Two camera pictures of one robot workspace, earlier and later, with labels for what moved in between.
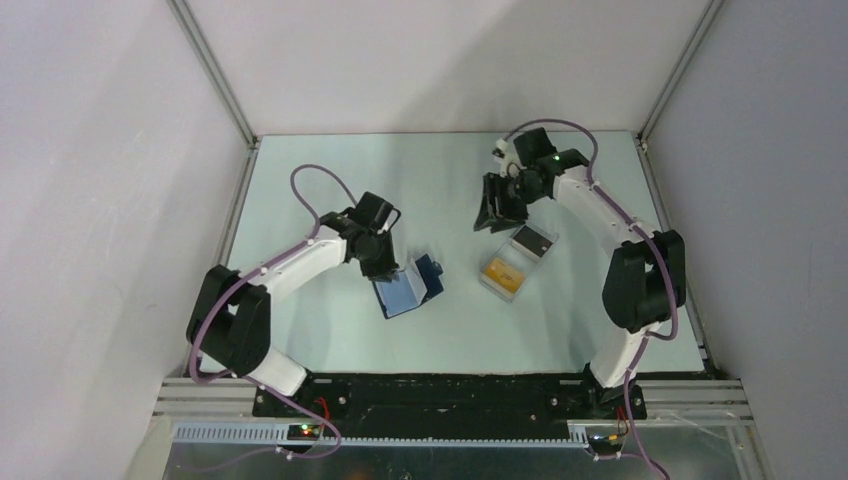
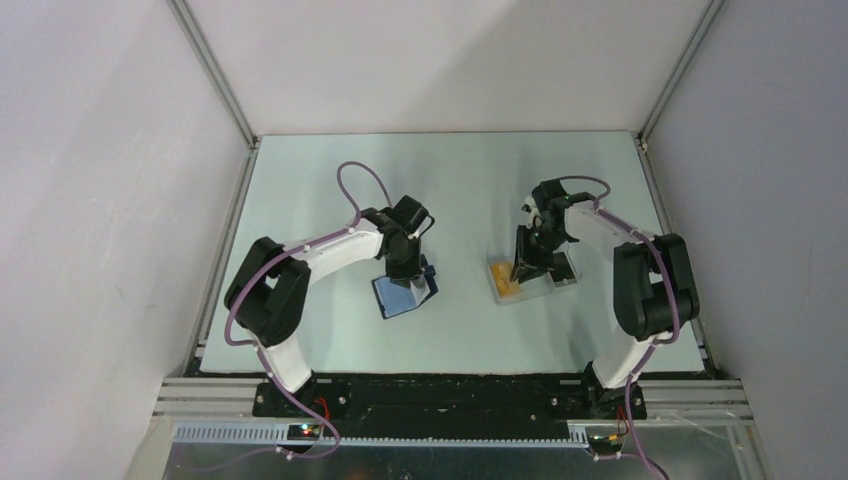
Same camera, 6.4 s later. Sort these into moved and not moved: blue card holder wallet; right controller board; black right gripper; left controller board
Moved: black right gripper
Not moved: blue card holder wallet; right controller board; left controller board
